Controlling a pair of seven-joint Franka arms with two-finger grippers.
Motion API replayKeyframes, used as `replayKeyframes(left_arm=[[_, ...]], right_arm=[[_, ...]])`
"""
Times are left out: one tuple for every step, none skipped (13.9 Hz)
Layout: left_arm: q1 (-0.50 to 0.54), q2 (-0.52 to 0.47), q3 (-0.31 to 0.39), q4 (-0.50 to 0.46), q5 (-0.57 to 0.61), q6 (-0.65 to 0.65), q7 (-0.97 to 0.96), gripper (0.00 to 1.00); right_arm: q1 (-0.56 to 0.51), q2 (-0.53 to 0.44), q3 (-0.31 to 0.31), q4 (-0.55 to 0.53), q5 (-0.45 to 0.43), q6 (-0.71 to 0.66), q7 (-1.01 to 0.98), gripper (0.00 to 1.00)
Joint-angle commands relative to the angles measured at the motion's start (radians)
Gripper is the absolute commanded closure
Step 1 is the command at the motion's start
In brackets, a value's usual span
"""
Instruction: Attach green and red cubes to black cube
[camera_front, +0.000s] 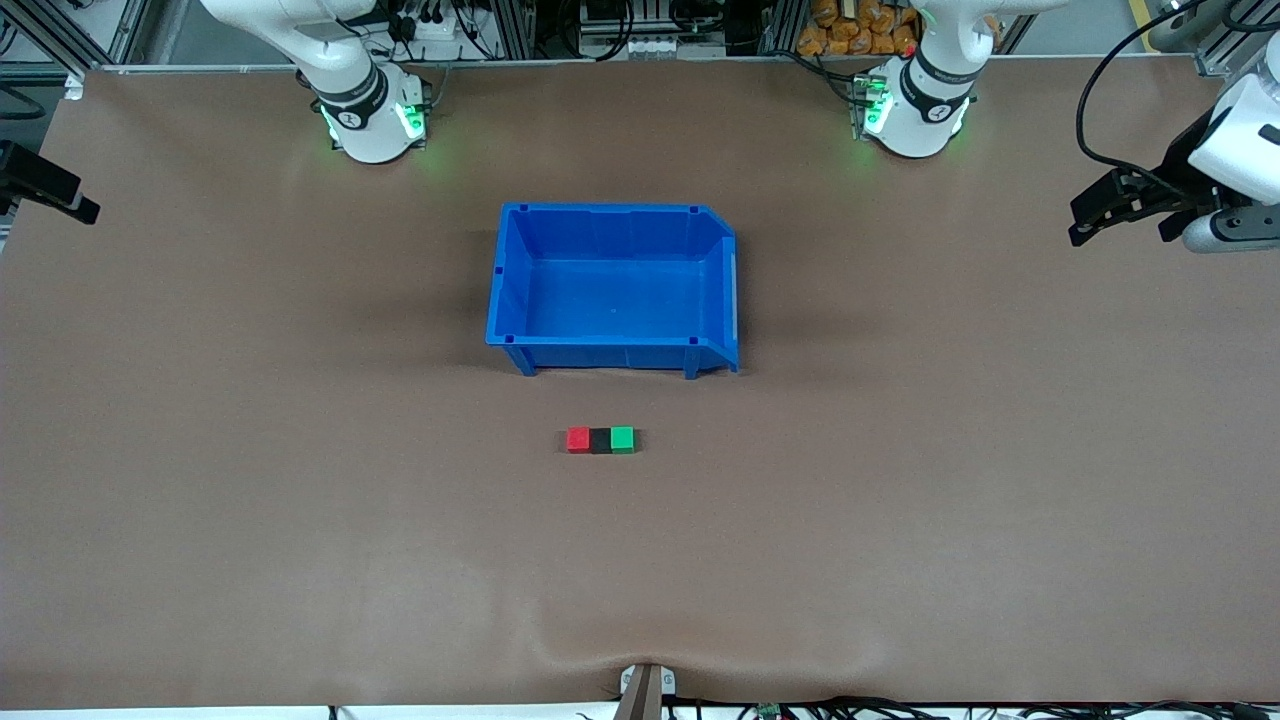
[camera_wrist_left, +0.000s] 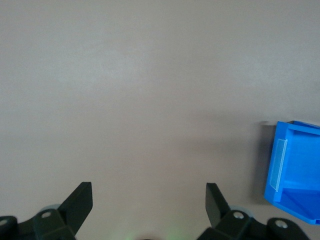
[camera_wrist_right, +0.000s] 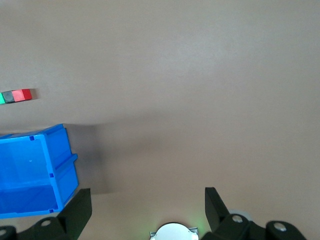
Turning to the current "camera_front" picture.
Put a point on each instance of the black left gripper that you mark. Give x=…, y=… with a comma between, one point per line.
x=1181, y=166

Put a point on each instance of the green cube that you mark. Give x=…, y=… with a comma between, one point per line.
x=622, y=439

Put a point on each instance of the black cube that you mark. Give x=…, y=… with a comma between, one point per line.
x=600, y=441

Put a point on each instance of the red cube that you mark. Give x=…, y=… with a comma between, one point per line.
x=578, y=439

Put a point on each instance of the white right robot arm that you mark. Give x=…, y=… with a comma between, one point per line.
x=360, y=120

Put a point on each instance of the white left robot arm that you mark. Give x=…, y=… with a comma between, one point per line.
x=925, y=110

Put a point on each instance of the orange packaged items pile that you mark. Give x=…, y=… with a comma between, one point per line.
x=850, y=25

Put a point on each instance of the white power strip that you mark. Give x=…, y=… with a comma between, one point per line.
x=440, y=28

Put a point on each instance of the brown table mat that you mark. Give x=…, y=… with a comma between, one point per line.
x=300, y=560

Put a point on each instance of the white terminal block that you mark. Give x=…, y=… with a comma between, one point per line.
x=660, y=45

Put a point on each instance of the blue plastic storage bin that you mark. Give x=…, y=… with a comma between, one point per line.
x=615, y=300

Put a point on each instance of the grey equipment box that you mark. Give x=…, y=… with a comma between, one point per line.
x=605, y=12

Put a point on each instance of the small green connector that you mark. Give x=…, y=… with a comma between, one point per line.
x=768, y=710

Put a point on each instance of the aluminium frame strut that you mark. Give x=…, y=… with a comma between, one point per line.
x=60, y=30

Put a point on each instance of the aluminium frame rail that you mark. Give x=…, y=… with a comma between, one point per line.
x=1212, y=60

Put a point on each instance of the metal table clamp bracket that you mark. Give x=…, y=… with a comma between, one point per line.
x=645, y=690

